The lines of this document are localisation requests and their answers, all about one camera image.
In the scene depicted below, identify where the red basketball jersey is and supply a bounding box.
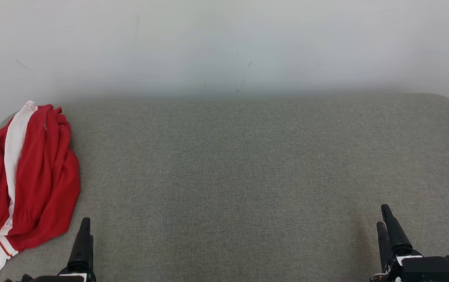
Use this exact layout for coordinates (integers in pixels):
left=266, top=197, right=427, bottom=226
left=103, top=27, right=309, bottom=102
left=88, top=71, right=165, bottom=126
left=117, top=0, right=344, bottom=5
left=0, top=105, right=81, bottom=280

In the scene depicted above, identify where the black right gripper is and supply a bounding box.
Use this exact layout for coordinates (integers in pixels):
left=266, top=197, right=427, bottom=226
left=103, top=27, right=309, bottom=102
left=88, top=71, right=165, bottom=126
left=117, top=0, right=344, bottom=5
left=370, top=204, right=423, bottom=282

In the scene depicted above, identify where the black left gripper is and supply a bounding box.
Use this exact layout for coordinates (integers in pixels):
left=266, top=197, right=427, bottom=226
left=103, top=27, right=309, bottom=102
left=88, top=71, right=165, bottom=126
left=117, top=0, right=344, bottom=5
left=58, top=217, right=96, bottom=282

